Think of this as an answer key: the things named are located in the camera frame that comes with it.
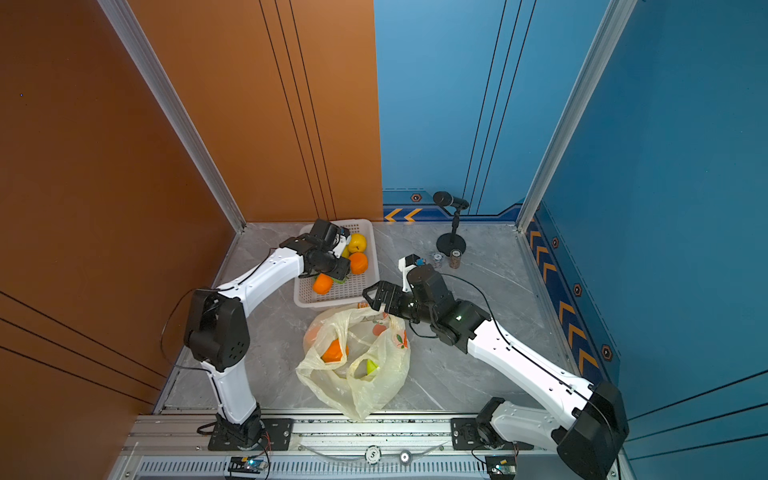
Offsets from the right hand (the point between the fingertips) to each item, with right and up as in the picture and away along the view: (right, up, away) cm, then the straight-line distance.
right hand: (372, 298), depth 72 cm
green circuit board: (-28, -39, -1) cm, 48 cm away
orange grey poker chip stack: (+27, +9, +31) cm, 42 cm away
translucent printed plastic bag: (-4, -17, +7) cm, 19 cm away
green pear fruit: (-1, -19, +7) cm, 21 cm away
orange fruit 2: (-18, +1, +25) cm, 31 cm away
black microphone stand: (+26, +15, +41) cm, 51 cm away
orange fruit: (-7, +7, +30) cm, 32 cm away
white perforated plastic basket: (-9, -2, +28) cm, 30 cm away
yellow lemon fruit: (-8, +14, +34) cm, 37 cm away
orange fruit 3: (-11, -17, +9) cm, 22 cm away
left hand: (-11, +7, +22) cm, 26 cm away
